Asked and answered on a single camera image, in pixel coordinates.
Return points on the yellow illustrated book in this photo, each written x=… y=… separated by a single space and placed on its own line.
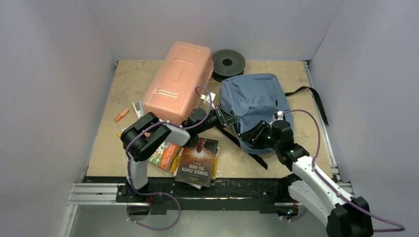
x=176 y=162

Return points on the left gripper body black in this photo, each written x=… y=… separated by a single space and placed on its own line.
x=215 y=118

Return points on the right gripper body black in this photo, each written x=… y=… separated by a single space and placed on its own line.
x=255 y=137

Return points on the orange green Treehouse book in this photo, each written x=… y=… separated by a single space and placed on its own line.
x=164 y=155

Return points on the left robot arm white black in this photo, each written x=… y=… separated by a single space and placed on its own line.
x=143 y=138

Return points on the blue backpack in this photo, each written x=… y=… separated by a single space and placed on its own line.
x=257 y=97

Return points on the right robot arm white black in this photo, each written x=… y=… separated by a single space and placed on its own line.
x=341 y=213

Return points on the black filament spool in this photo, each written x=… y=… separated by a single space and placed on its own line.
x=227 y=63

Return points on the pink translucent plastic box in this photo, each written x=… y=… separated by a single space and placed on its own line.
x=176 y=87

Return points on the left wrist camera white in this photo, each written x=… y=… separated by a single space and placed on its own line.
x=208 y=99

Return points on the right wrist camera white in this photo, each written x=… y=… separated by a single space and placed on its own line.
x=279 y=115

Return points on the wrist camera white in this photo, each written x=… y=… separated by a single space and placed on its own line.
x=279 y=115
x=208 y=99

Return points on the aluminium frame rail right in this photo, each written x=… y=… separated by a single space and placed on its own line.
x=332 y=161

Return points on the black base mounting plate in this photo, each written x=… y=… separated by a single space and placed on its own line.
x=265 y=195

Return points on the aluminium frame rail front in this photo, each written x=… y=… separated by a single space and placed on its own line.
x=93 y=194

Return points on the aluminium frame rail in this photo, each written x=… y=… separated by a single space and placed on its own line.
x=93 y=194
x=332 y=161

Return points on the dark Three Days To See book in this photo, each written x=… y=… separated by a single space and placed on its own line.
x=197 y=163

